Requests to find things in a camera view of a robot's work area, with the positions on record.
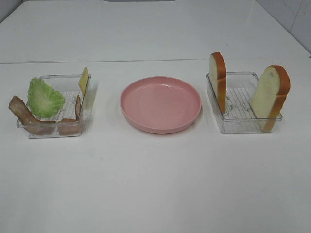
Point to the toast bread slice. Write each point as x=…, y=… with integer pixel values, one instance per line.
x=270, y=94
x=217, y=76

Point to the short bacon strip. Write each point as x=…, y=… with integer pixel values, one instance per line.
x=71, y=126

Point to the green lettuce leaf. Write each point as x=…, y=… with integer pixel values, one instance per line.
x=43, y=100

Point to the long bacon strip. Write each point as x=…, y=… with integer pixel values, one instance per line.
x=33, y=125

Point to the pink round plate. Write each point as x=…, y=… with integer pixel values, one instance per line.
x=160, y=104

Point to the yellow cheese slice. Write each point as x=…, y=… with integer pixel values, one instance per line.
x=84, y=80

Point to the clear plastic bread tray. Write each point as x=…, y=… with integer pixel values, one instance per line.
x=239, y=116

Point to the clear plastic ingredient tray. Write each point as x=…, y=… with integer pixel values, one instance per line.
x=68, y=86

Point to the upright toast bread slice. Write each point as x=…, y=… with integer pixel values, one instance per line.
x=270, y=94

